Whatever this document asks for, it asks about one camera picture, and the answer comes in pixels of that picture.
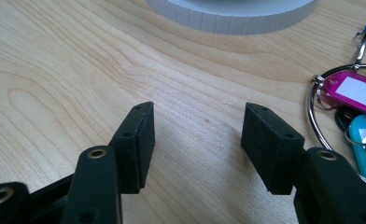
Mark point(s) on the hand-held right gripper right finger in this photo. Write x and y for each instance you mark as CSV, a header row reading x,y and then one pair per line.
x,y
274,149

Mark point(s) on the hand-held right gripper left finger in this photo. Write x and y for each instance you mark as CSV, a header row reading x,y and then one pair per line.
x,y
133,149

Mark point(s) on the black key head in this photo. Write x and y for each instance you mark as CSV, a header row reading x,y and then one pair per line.
x,y
343,116

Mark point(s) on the teal key tag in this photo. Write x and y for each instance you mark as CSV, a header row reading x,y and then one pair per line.
x,y
363,140

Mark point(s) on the magenta key tag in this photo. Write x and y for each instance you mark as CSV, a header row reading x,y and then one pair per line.
x,y
352,91

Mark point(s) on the white round ribbed container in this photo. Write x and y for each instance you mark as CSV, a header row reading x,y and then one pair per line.
x,y
231,14

